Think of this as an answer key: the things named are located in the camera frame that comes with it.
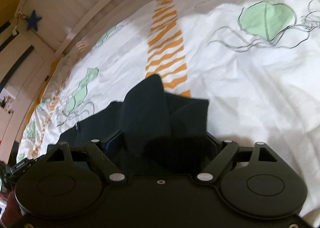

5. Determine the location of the dark navy zip hoodie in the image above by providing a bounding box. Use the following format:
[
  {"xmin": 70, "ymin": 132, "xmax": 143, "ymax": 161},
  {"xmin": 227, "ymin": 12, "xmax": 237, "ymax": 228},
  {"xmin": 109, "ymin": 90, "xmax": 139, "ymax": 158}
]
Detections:
[{"xmin": 59, "ymin": 75, "xmax": 217, "ymax": 178}]

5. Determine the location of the white jellyfish print duvet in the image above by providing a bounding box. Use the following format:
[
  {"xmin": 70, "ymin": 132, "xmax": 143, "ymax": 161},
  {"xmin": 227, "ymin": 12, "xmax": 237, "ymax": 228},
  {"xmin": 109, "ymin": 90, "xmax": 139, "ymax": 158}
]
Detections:
[{"xmin": 17, "ymin": 0, "xmax": 319, "ymax": 226}]

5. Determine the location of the dark blue star ornament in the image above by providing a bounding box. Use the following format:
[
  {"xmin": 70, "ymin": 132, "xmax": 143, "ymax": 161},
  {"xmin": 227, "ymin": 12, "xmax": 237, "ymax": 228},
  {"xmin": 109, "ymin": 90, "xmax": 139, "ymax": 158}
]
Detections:
[{"xmin": 25, "ymin": 10, "xmax": 42, "ymax": 32}]

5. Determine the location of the light wooden bed frame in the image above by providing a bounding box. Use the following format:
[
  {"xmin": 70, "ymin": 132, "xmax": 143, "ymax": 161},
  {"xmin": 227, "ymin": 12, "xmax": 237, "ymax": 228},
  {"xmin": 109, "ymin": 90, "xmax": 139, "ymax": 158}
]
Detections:
[{"xmin": 0, "ymin": 0, "xmax": 181, "ymax": 163}]

